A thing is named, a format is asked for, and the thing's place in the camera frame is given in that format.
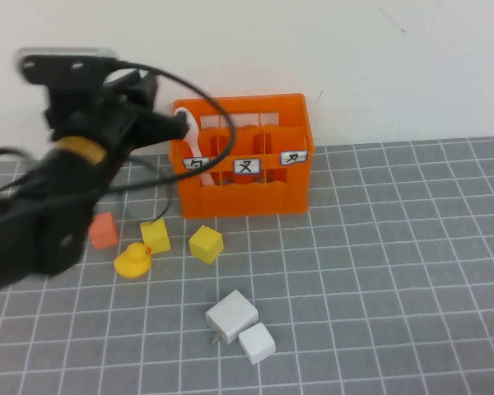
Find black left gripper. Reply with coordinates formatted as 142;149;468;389
44;72;191;156

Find pale pink plastic spoon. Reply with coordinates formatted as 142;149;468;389
174;106;217;188

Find orange plastic cutlery holder crate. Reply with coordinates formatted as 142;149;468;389
168;92;316;219

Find white label with hook-shaped character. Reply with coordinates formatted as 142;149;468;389
183;156;212;170

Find white label with crossed character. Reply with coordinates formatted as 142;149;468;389
233;157;263;175

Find yellow foam cube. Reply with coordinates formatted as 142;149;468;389
188;224;225;265
139;217;172;255

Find orange foam cube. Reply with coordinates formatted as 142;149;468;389
87;211;120;250

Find white label with angular character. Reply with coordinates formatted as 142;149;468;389
279;150;310;166

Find yellow rubber duck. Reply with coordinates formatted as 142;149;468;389
114;241;153;279

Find white foam cube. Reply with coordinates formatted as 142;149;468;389
237;322;277;365

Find grey grid cutting mat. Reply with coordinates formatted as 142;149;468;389
0;135;494;395

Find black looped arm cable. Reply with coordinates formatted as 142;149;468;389
125;154;175;226

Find white wall charger plug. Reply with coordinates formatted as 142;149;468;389
204;289;259;345

